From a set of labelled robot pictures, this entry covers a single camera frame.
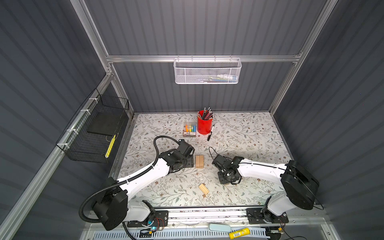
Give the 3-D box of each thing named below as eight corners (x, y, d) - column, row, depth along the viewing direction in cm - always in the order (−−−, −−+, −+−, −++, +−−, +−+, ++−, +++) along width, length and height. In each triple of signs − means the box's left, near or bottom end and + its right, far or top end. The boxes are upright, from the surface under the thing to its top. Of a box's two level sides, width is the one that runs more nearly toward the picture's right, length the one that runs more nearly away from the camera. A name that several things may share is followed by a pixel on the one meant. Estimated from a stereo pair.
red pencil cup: (197, 134, 109) (197, 120, 98) (197, 124, 116) (197, 110, 104) (211, 134, 109) (213, 120, 97) (210, 124, 116) (212, 110, 104)
